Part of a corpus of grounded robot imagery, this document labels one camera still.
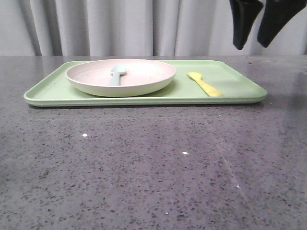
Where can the yellow plastic fork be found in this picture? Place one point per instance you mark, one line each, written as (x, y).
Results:
(207, 88)

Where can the light blue plastic spoon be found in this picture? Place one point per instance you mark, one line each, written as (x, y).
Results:
(117, 72)

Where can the grey pleated curtain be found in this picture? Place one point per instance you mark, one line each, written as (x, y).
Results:
(134, 28)

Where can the cream round plate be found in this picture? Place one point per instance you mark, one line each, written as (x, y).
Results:
(142, 77)

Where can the light green plastic tray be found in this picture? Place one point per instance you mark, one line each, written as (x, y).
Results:
(55, 90)

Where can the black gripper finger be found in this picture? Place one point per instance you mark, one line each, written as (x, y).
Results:
(277, 14)
(244, 13)

